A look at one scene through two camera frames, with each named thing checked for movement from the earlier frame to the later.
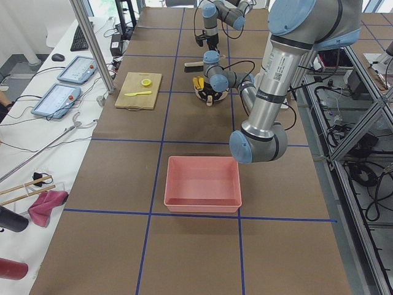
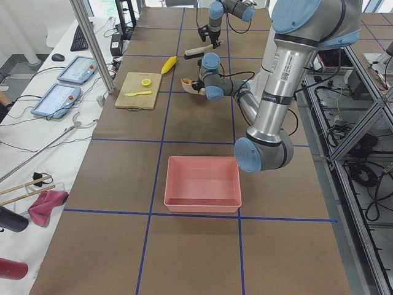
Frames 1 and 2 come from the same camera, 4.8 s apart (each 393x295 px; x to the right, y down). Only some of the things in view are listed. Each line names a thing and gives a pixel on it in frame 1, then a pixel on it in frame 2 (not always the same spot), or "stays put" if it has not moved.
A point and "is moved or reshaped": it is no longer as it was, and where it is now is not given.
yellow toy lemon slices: (146, 82) stays put
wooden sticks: (27, 194) stays put
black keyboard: (80, 42) stays put
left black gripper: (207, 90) to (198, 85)
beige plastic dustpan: (223, 94) is moved or reshaped
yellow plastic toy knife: (134, 94) stays put
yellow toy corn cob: (199, 83) is moved or reshaped
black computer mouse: (58, 57) stays put
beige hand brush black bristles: (194, 66) to (196, 53)
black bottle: (12, 220) stays put
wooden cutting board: (139, 91) stays put
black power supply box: (115, 45) stays put
